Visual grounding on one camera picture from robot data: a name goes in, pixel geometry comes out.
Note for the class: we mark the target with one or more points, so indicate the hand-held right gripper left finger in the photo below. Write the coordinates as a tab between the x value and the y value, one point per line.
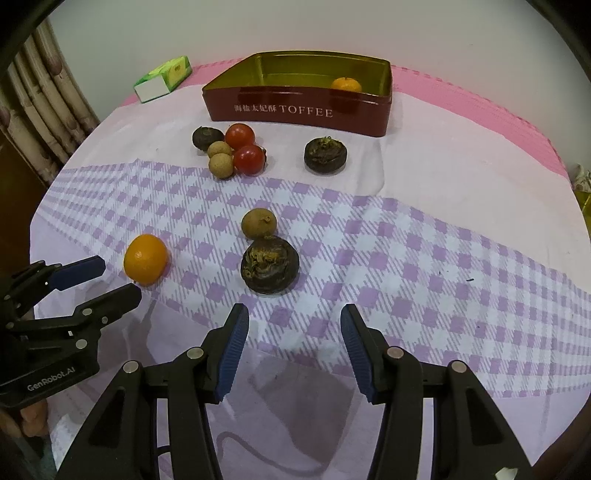
233	350

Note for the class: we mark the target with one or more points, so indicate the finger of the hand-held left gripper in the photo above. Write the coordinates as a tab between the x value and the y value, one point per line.
115	300
78	272

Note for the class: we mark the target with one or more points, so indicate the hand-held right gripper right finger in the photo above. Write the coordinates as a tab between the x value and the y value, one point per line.
355	350

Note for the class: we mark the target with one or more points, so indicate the smooth orange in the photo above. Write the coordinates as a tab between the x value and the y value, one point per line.
146	258

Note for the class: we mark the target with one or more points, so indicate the brown longan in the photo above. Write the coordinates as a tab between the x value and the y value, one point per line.
219	149
220	165
257	224

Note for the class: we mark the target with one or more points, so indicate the small dark wrinkled fruit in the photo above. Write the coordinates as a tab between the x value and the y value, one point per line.
204	137

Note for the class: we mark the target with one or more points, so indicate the red cherry tomato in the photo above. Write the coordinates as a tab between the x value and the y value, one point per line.
239	135
249	159

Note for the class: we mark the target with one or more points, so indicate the dark red metal tin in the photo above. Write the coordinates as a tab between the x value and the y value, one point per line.
286	110

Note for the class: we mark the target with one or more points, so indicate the small tangerine with stem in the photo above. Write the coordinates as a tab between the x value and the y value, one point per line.
346	84

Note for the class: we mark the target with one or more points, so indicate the person's left hand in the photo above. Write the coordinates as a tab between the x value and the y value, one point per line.
32	417

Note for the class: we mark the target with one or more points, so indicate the purple checkered white cloth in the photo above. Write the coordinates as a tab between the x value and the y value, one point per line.
415	258

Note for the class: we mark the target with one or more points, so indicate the bamboo print curtain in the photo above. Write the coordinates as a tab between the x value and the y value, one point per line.
41	106

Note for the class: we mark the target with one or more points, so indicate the green tissue box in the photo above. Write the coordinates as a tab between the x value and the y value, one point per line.
173	74

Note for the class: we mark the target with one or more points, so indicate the pink ribbed mat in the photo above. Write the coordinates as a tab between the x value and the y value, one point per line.
461	106

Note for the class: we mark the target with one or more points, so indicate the yellow green packaging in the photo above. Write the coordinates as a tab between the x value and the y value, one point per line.
582	182

